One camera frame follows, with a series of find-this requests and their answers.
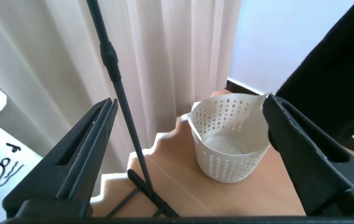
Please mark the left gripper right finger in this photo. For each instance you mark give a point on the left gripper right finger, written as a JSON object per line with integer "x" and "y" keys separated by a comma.
{"x": 319, "y": 180}

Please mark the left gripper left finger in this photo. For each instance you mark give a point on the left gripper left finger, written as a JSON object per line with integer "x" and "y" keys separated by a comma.
{"x": 58, "y": 177}

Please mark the black garment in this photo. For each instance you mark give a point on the black garment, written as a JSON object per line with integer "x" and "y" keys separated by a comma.
{"x": 335, "y": 77}

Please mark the white laundry basket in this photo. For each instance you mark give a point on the white laundry basket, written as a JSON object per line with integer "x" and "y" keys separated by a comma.
{"x": 226, "y": 168}

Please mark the black clothes rack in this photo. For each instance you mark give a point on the black clothes rack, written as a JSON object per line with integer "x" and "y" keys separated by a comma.
{"x": 109, "y": 59}

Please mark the beige curtain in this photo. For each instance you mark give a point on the beige curtain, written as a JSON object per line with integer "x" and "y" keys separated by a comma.
{"x": 170, "y": 46}

